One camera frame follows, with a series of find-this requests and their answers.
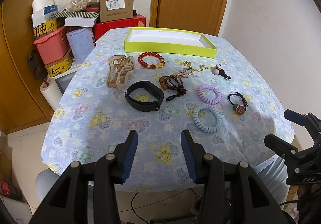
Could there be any white blue carton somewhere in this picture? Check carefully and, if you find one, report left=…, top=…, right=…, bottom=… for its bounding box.
left=31, top=0, right=58, bottom=28

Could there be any beige hair claw clip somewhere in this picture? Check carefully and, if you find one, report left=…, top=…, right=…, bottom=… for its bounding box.
left=106, top=55, right=135, bottom=89

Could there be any wooden wardrobe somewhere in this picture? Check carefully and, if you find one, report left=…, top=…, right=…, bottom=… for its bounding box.
left=1, top=0, right=53, bottom=134

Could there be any rhinestone hair clip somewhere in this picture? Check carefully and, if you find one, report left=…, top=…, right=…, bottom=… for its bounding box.
left=176, top=67, right=194, bottom=78

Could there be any white paper roll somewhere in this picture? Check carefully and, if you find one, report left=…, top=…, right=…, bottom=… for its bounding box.
left=40, top=78, right=63, bottom=110

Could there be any black pink figurine hair clip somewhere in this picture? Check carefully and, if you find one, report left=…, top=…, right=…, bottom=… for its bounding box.
left=211, top=64, right=231, bottom=80

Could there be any white flat box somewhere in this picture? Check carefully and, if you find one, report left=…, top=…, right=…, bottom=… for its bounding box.
left=64, top=17, right=96, bottom=28

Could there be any floral blue tablecloth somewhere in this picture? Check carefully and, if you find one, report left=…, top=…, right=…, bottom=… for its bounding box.
left=41, top=28, right=294, bottom=192

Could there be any black hair tie with charm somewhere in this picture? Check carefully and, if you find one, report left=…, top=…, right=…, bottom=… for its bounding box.
left=227, top=91, right=249, bottom=116

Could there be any blue spiral hair tie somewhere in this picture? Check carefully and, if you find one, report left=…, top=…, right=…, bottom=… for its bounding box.
left=192, top=103, right=224, bottom=134

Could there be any bag of beige items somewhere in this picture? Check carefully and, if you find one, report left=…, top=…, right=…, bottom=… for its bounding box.
left=60, top=0, right=99, bottom=11

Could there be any yellow patterned box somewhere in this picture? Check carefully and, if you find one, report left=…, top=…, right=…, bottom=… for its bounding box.
left=45, top=48, right=73, bottom=77

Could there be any green striped box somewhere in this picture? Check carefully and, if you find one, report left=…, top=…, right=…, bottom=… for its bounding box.
left=55, top=11, right=99, bottom=18

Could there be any red gift box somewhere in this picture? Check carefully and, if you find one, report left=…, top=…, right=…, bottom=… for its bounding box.
left=93, top=14, right=146, bottom=40

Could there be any purple spiral hair tie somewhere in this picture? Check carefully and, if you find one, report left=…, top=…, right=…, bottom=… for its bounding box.
left=196, top=84, right=223, bottom=106

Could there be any yellow-green shallow tray box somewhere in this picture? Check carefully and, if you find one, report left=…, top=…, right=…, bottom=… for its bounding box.
left=124, top=27, right=217, bottom=58

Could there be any gold chain necklace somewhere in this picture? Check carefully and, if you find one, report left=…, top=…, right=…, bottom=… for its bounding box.
left=181, top=60, right=214, bottom=73

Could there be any dark brown bead bracelet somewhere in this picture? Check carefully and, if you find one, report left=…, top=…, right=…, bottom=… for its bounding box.
left=159, top=74, right=188, bottom=102

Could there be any lavender cylindrical container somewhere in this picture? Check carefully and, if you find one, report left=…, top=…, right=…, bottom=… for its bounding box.
left=66, top=27, right=96, bottom=64

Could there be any red bead bracelet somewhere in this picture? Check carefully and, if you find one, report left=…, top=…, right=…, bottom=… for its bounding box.
left=137, top=51, right=166, bottom=70

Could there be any pink plastic bin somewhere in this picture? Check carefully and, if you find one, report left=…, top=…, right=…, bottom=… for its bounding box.
left=34, top=26, right=70, bottom=65

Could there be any black fitness band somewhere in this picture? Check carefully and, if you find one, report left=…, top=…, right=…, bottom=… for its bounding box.
left=125, top=80, right=164, bottom=112

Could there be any brown cardboard box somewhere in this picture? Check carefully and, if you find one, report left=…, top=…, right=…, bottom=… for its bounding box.
left=100, top=0, right=134, bottom=22

